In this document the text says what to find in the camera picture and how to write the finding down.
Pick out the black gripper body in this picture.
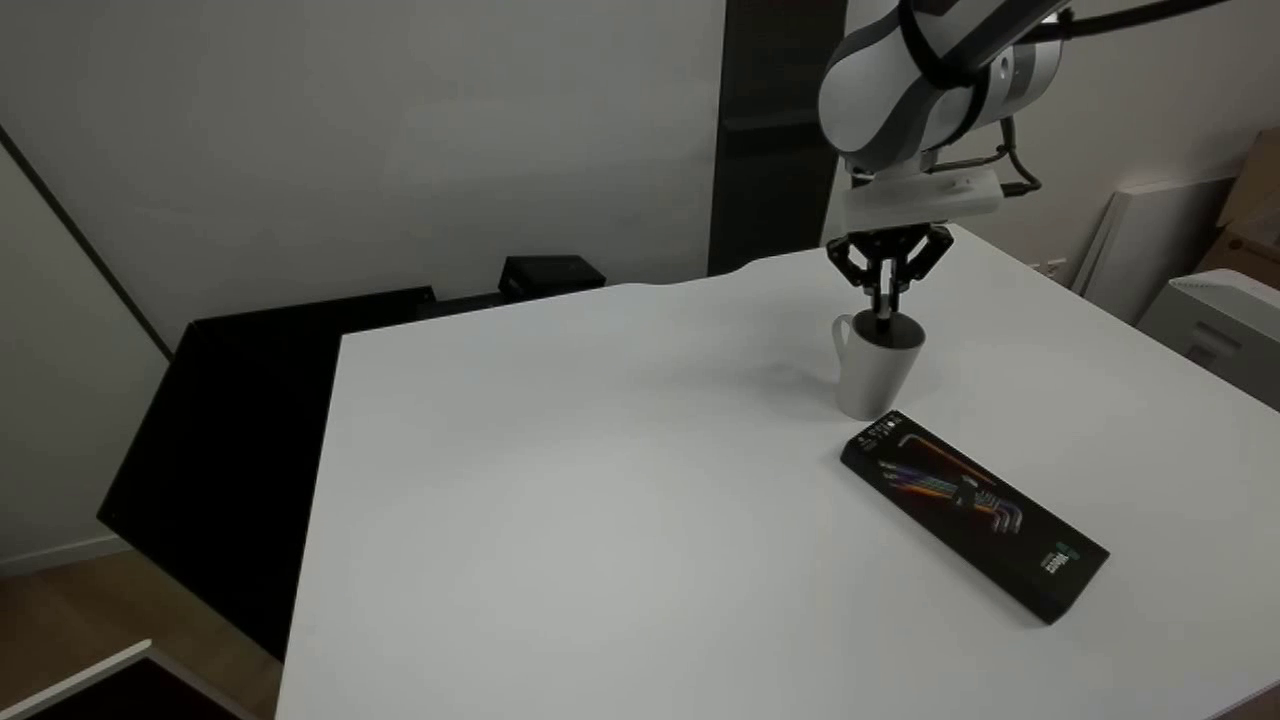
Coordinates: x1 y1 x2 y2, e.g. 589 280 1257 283
827 225 952 266

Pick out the black hex key set box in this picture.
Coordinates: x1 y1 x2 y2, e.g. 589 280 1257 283
838 412 1109 622

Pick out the black and white marker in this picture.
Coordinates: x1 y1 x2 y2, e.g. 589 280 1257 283
870 259 900 331

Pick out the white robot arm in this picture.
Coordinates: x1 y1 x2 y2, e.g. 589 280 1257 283
816 0 1069 322

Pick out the white mug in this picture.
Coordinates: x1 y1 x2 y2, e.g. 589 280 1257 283
833 310 925 419

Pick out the white board leaning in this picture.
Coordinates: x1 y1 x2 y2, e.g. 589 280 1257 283
1071 179 1228 320

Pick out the white printer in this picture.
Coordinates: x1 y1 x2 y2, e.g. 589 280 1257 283
1138 266 1280 412

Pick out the cardboard box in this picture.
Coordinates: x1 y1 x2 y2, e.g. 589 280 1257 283
1201 128 1280 286

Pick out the small black box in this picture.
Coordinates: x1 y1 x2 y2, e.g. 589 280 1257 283
500 256 602 299

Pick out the black side table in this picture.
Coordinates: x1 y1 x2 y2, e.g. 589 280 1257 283
93 283 445 664

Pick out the black vertical wall panel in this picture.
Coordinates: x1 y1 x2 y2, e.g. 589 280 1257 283
706 0 846 270

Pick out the black cable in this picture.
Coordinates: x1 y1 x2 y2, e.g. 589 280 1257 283
915 0 1233 203

